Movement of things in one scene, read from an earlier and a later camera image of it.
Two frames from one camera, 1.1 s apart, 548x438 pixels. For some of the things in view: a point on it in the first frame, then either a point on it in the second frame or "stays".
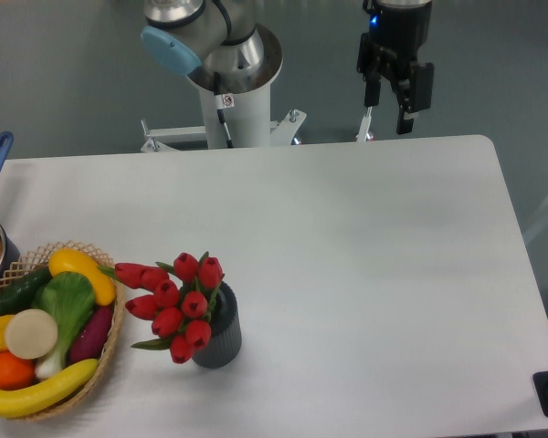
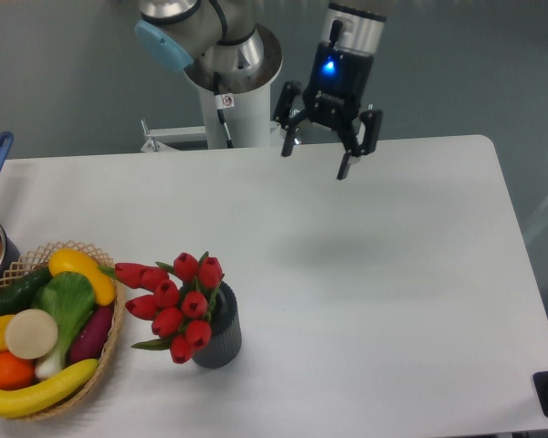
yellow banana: [14, 403] stays
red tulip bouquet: [177, 304] stays
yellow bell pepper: [101, 283] stays
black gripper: [397, 36] to [339, 80]
